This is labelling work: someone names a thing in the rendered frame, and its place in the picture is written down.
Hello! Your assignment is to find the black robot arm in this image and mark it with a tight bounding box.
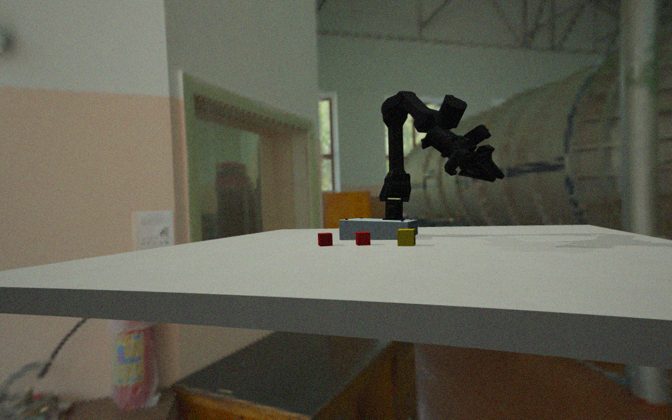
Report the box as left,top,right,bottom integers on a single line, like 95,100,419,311
379,91,491,221

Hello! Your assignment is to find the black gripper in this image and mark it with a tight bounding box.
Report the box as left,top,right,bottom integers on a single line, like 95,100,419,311
440,134,505,183

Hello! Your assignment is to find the yellow cube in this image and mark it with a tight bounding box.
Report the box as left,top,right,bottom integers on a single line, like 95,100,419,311
397,229,415,246

